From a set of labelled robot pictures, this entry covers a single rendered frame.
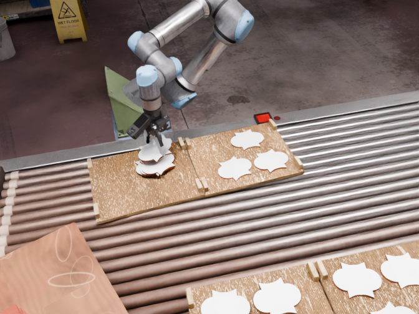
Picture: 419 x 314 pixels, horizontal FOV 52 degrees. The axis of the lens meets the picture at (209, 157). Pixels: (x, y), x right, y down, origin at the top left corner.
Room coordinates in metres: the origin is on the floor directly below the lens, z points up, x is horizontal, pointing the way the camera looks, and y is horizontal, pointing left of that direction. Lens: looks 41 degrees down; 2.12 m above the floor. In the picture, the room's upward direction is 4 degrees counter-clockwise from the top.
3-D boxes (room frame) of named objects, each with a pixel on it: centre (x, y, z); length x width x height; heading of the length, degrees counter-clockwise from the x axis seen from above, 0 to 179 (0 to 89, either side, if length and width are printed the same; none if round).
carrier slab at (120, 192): (1.26, 0.27, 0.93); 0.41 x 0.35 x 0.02; 105
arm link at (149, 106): (1.35, 0.20, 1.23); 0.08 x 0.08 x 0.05
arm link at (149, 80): (1.35, 0.20, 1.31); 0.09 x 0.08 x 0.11; 140
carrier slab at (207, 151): (1.36, -0.13, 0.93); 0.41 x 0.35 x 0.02; 104
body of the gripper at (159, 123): (1.35, 0.20, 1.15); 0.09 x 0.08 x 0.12; 129
